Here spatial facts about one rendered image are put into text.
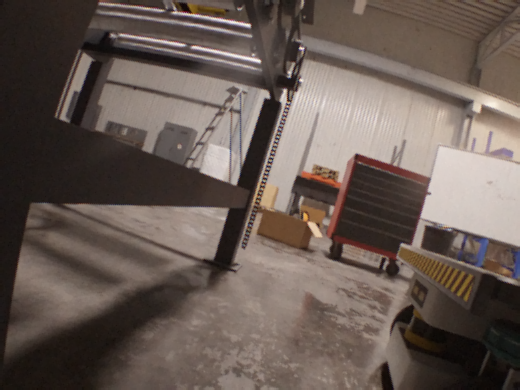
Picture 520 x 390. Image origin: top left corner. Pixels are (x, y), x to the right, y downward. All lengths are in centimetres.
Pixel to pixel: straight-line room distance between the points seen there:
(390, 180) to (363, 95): 894
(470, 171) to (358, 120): 667
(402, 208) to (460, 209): 238
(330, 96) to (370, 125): 170
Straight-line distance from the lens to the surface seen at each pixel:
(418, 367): 63
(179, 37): 129
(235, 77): 131
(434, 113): 1229
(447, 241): 426
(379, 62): 1162
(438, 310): 60
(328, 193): 581
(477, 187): 528
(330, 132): 1113
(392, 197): 289
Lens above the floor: 32
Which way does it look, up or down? level
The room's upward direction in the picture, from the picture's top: 17 degrees clockwise
